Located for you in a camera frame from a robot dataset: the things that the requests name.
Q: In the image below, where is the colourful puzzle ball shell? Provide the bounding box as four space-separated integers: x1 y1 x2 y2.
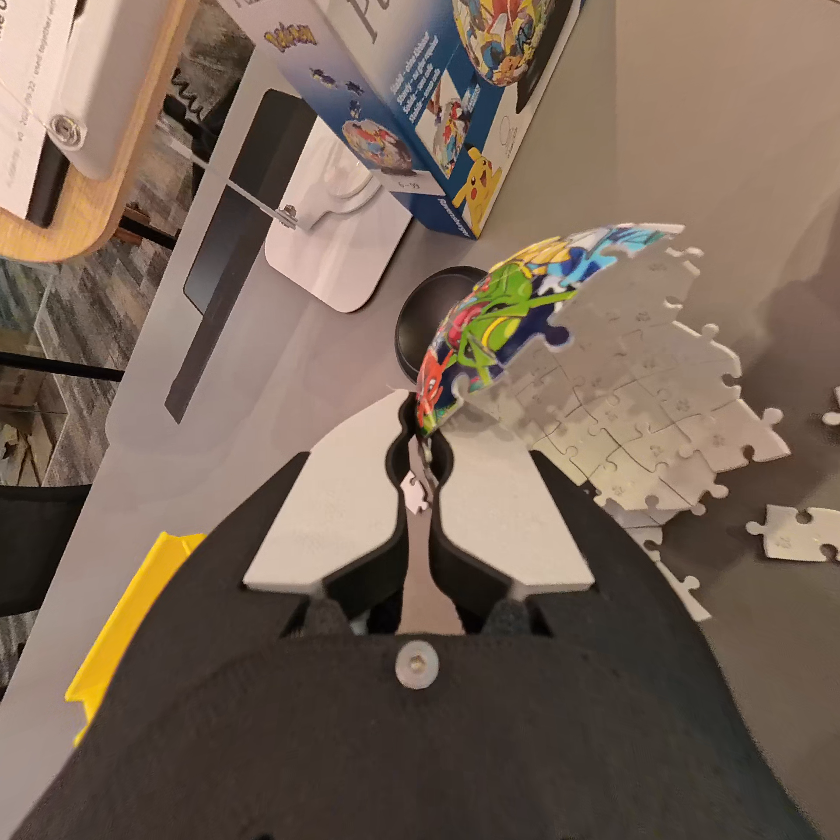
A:
402 223 792 519

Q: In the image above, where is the black coiled cable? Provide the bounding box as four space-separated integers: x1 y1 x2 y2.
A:
169 69 221 126

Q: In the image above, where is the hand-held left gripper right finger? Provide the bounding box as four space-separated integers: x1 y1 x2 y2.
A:
425 420 595 618

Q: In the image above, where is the clear strip with metal screw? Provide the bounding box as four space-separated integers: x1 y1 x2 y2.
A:
164 131 304 232

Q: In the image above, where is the white rounded board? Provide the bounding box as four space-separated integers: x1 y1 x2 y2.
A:
264 115 414 315

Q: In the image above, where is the black flat panel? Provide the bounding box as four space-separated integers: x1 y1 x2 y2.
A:
164 88 319 424

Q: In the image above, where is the yellow plastic bin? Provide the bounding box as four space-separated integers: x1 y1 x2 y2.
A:
64 532 208 747

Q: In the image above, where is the black metal bar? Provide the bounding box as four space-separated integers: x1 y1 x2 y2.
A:
0 350 126 383

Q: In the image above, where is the white plastic box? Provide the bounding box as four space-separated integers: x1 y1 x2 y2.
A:
39 0 173 182

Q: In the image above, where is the blue puzzle box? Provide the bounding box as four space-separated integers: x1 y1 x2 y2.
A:
217 0 588 240

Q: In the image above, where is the white paper sheet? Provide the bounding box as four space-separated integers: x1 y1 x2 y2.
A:
0 0 83 221

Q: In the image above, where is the black round ball stand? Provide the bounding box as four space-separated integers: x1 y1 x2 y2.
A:
395 266 490 388

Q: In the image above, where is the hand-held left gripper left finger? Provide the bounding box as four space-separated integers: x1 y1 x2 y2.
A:
243 390 412 631

